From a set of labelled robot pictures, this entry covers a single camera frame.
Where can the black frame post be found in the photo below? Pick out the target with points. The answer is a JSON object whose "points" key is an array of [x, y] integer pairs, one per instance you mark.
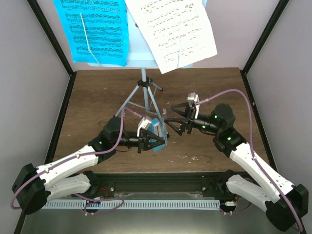
{"points": [[280, 7], [34, 5]]}

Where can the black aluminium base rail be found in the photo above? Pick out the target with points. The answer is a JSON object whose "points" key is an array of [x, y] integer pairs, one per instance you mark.
{"points": [[207, 184]]}

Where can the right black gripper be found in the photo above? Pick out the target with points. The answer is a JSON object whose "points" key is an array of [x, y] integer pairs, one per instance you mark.
{"points": [[189, 121]]}

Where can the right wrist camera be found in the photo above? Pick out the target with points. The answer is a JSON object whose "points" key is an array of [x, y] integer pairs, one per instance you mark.
{"points": [[192, 99]]}

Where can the light blue slotted cable duct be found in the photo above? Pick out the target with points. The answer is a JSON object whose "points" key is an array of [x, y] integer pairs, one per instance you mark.
{"points": [[136, 204]]}

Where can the white sheet music page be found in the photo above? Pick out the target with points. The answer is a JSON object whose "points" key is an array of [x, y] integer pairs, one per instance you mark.
{"points": [[178, 32]]}

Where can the left black frame post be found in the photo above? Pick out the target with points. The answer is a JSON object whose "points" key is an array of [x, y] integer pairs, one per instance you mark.
{"points": [[34, 5]]}

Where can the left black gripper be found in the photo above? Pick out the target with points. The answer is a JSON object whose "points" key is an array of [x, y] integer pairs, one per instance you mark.
{"points": [[143, 142]]}

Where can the blue sheet music page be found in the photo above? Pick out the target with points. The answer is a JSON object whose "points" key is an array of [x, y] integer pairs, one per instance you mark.
{"points": [[96, 30]]}

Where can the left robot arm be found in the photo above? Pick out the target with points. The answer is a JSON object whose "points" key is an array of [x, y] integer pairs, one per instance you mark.
{"points": [[35, 186]]}

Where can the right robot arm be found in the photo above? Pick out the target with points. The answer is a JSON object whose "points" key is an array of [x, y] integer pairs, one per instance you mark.
{"points": [[283, 202]]}

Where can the light blue music stand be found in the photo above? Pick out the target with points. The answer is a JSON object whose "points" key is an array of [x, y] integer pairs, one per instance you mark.
{"points": [[141, 56]]}

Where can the right black frame post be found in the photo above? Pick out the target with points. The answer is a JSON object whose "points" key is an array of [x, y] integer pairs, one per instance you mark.
{"points": [[280, 7]]}

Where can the clear metronome cover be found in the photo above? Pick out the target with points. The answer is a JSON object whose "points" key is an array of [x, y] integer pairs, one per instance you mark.
{"points": [[164, 125]]}

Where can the blue metronome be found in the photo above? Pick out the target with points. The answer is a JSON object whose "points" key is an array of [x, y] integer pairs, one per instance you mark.
{"points": [[156, 129]]}

